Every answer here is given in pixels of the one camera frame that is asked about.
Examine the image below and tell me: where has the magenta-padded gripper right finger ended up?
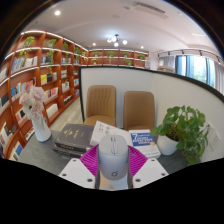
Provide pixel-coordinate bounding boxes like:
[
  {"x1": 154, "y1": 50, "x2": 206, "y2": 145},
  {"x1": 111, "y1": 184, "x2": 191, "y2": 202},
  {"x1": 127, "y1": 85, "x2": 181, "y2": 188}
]
[{"x1": 127, "y1": 145, "x2": 170, "y2": 190}]

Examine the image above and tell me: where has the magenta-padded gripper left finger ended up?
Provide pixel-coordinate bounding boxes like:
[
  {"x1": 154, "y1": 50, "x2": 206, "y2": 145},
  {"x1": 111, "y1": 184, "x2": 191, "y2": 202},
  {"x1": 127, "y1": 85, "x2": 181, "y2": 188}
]
[{"x1": 58, "y1": 143, "x2": 101, "y2": 190}]

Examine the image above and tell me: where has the white computer mouse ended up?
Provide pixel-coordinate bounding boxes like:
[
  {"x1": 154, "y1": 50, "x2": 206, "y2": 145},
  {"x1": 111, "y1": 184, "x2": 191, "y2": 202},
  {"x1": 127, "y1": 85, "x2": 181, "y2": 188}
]
[{"x1": 96, "y1": 134, "x2": 130, "y2": 181}]

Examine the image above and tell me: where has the thick dark hardcover book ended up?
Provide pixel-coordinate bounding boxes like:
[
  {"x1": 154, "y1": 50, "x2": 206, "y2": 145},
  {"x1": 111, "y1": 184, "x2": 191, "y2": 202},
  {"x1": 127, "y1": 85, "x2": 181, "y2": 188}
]
[
  {"x1": 54, "y1": 123, "x2": 95, "y2": 153},
  {"x1": 52, "y1": 143, "x2": 91, "y2": 159}
]

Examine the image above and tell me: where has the blue and white book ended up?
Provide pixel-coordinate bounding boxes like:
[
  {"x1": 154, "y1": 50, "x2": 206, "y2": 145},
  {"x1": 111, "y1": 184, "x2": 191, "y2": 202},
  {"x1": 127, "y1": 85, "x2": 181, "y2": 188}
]
[{"x1": 128, "y1": 128, "x2": 162, "y2": 160}]

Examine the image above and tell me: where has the green plant in white pot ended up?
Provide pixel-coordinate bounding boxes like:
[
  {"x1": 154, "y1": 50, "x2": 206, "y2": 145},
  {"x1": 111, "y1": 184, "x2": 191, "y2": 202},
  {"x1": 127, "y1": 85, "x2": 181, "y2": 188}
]
[{"x1": 150, "y1": 105, "x2": 210, "y2": 167}]

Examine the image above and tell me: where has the white paperback book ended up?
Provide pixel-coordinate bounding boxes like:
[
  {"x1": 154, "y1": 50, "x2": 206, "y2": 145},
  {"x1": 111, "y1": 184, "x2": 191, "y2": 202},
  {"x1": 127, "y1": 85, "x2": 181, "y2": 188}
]
[{"x1": 89, "y1": 120, "x2": 134, "y2": 148}]

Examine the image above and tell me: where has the white vase with pink flowers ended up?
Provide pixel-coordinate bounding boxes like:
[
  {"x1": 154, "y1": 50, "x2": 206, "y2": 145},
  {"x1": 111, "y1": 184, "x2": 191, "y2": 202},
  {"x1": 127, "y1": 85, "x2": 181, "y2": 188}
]
[{"x1": 18, "y1": 81, "x2": 53, "y2": 143}]

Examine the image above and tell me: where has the tan upholstered chair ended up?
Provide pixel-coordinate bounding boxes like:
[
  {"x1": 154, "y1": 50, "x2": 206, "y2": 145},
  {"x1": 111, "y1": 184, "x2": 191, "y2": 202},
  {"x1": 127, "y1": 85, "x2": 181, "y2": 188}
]
[
  {"x1": 83, "y1": 84, "x2": 117, "y2": 128},
  {"x1": 123, "y1": 90, "x2": 156, "y2": 132}
]

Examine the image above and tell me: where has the orange wooden bookshelf unit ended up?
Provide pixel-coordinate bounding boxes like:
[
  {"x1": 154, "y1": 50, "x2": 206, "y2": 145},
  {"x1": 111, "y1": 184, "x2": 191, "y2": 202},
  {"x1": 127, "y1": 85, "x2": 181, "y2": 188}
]
[{"x1": 0, "y1": 29, "x2": 150, "y2": 160}]

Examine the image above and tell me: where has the grey sheer curtain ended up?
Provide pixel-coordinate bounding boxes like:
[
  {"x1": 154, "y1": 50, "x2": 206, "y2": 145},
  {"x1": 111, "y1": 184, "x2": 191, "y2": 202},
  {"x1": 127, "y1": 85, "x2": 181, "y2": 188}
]
[{"x1": 213, "y1": 61, "x2": 224, "y2": 96}]

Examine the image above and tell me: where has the ceiling spotlight cluster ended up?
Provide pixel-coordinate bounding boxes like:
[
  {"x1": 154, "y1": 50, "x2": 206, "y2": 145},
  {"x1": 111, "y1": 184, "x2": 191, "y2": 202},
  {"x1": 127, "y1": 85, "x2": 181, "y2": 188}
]
[{"x1": 106, "y1": 33, "x2": 129, "y2": 48}]

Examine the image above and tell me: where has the ceiling air vent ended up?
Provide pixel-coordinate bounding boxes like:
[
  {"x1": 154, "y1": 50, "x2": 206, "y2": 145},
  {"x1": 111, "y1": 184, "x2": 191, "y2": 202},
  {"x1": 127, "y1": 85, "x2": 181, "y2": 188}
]
[{"x1": 133, "y1": 1, "x2": 169, "y2": 19}]

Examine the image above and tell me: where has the white wall socket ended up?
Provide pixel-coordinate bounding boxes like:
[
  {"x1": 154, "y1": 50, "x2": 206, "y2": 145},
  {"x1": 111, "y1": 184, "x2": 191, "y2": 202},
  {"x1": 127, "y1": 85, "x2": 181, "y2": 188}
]
[{"x1": 207, "y1": 124, "x2": 222, "y2": 152}]

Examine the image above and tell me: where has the window with blue frame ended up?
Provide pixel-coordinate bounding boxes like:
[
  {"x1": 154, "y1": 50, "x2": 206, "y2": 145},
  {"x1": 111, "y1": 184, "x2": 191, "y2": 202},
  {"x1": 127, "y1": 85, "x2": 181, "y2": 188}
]
[{"x1": 174, "y1": 54, "x2": 217, "y2": 88}]

